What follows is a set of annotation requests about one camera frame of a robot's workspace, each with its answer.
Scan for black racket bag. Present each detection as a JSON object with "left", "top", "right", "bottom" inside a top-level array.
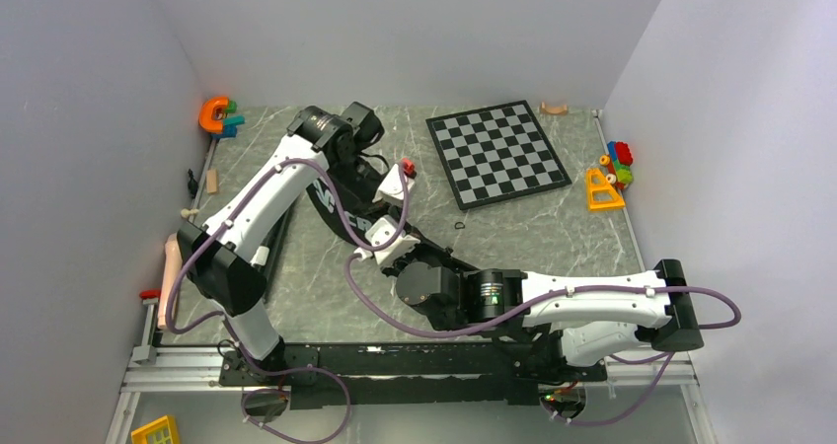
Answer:
[{"left": 305, "top": 160, "right": 459, "bottom": 279}]

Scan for black shuttlecock tube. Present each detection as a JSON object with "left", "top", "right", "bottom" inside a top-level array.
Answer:
[{"left": 252, "top": 203, "right": 295, "bottom": 304}]

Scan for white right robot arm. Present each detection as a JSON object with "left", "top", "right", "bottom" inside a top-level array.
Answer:
[{"left": 380, "top": 244, "right": 704, "bottom": 380}]

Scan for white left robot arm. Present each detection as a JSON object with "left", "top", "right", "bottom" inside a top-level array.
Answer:
[{"left": 177, "top": 103, "right": 388, "bottom": 385}]

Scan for black white chessboard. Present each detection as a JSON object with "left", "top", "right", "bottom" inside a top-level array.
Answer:
[{"left": 425, "top": 101, "right": 571, "bottom": 211}]

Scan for teal green toy blocks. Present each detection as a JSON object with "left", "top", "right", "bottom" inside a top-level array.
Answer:
[{"left": 217, "top": 100, "right": 246, "bottom": 139}]

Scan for small wooden block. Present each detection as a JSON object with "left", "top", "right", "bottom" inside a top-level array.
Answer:
[{"left": 204, "top": 169, "right": 219, "bottom": 194}]

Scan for orange letter toy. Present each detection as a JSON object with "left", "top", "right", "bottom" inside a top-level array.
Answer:
[{"left": 198, "top": 96, "right": 230, "bottom": 134}]

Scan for small black figure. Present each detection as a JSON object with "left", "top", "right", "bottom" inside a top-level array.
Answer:
[{"left": 187, "top": 169, "right": 199, "bottom": 199}]

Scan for white chess pawn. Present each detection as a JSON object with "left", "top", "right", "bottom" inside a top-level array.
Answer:
[{"left": 180, "top": 208, "right": 199, "bottom": 219}]

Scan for yellow triangle toy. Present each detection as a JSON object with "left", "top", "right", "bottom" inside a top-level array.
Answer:
[{"left": 585, "top": 168, "right": 626, "bottom": 212}]

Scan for wooden arch block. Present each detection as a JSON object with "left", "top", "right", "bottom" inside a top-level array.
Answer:
[{"left": 539, "top": 102, "right": 570, "bottom": 116}]

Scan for beige rolling pin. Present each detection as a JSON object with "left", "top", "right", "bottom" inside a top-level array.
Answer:
[{"left": 157, "top": 234, "right": 183, "bottom": 331}]

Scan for colourful brick toy stack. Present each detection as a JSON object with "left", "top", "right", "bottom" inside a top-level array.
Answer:
[{"left": 598, "top": 141, "right": 634, "bottom": 191}]

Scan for red clamp knob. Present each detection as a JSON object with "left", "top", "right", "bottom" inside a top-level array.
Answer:
[{"left": 139, "top": 289, "right": 162, "bottom": 301}]

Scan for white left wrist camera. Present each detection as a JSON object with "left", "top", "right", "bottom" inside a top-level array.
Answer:
[{"left": 373, "top": 158, "right": 417, "bottom": 206}]

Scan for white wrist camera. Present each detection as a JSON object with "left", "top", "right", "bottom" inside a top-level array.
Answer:
[
  {"left": 354, "top": 216, "right": 420, "bottom": 269},
  {"left": 373, "top": 158, "right": 417, "bottom": 206}
]

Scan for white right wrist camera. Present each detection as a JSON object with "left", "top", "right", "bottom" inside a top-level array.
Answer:
[{"left": 354, "top": 216, "right": 420, "bottom": 269}]

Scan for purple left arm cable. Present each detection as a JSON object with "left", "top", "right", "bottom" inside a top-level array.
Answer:
[{"left": 163, "top": 158, "right": 412, "bottom": 444}]

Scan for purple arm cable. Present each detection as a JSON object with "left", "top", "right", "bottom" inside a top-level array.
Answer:
[
  {"left": 342, "top": 253, "right": 743, "bottom": 428},
  {"left": 163, "top": 158, "right": 412, "bottom": 444}
]

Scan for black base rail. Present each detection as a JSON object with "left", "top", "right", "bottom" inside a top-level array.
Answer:
[{"left": 218, "top": 335, "right": 608, "bottom": 409}]

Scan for yellow window toy frame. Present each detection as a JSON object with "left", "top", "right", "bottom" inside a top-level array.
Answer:
[{"left": 130, "top": 414, "right": 181, "bottom": 444}]

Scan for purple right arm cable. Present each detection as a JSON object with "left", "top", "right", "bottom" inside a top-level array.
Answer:
[{"left": 342, "top": 253, "right": 743, "bottom": 428}]

